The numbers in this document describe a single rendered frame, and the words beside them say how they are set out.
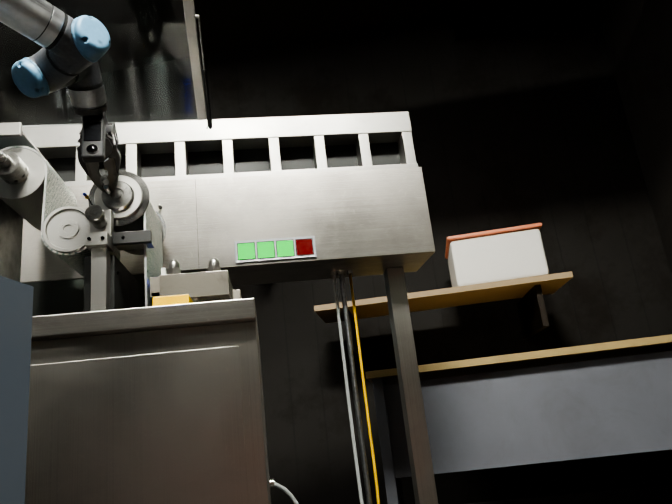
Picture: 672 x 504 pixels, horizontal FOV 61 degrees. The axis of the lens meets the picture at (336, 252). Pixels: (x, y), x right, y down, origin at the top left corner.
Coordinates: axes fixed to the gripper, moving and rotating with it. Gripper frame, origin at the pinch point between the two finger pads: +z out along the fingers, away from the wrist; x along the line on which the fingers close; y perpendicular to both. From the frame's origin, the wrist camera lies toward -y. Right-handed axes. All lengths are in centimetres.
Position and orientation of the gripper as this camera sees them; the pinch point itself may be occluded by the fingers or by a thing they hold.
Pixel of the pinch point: (106, 187)
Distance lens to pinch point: 150.6
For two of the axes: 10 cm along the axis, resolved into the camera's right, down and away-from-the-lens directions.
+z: -0.1, 8.3, 5.5
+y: -1.6, -5.5, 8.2
